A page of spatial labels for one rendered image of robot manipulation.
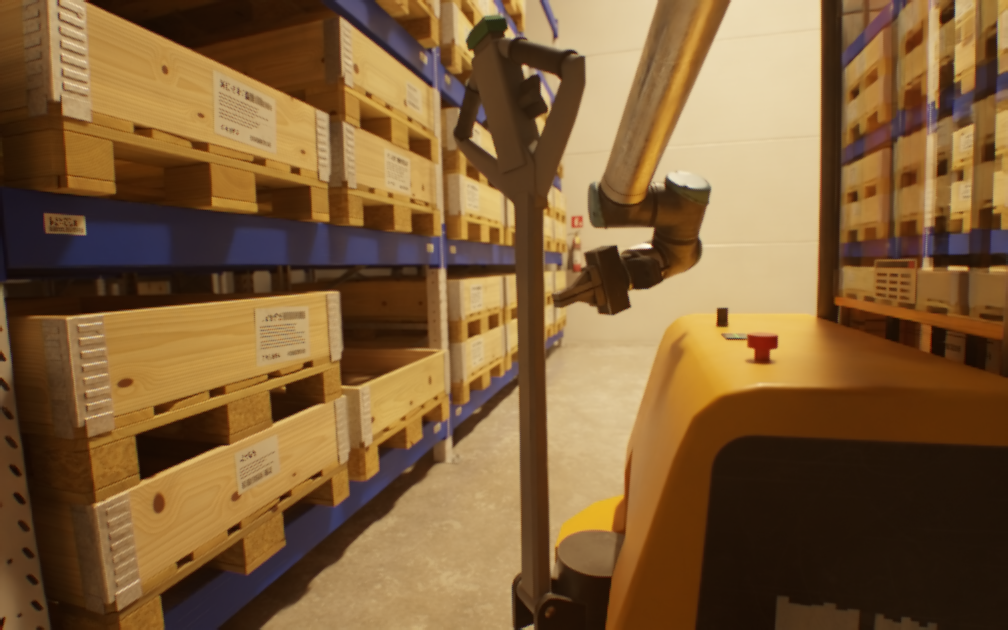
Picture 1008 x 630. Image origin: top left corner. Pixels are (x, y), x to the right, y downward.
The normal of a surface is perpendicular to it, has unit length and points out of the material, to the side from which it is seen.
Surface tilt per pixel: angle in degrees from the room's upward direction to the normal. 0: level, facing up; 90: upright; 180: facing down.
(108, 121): 90
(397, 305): 90
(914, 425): 90
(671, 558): 90
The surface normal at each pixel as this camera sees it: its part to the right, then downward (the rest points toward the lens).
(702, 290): -0.28, 0.10
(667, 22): -0.79, 0.55
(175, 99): 0.96, 0.00
